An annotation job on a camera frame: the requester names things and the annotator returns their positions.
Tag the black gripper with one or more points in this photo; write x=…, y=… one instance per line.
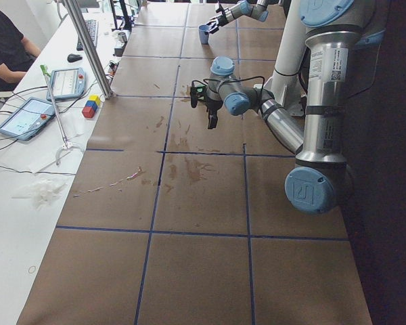
x=224, y=17
x=211, y=105

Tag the light blue plastic cup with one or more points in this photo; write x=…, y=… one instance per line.
x=203, y=31

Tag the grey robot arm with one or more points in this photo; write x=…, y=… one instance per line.
x=302, y=103
x=256, y=11

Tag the small metal cup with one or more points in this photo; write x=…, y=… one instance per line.
x=122, y=37

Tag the yellow cube block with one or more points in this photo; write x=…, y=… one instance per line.
x=96, y=99

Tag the blue cube block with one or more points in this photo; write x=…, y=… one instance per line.
x=92, y=104

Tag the red cube block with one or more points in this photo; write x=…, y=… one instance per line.
x=89, y=111

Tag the long silver grabber tool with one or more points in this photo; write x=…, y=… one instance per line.
x=67, y=144

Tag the black computer mouse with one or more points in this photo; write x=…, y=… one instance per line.
x=74, y=57

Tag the far blue teach pendant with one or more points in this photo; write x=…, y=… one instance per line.
x=68, y=83

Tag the blue teach pendant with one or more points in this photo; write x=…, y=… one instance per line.
x=28, y=119
x=68, y=83

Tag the near blue teach pendant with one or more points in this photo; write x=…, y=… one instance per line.
x=28, y=119

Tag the crumpled white tissue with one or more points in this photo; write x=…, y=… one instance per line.
x=42, y=192

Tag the person in black shirt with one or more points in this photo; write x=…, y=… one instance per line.
x=17, y=54

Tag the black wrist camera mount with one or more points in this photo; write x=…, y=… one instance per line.
x=197, y=92

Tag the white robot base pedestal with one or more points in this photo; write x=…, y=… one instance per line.
x=284, y=83

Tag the aluminium frame post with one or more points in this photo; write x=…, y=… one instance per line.
x=79, y=23

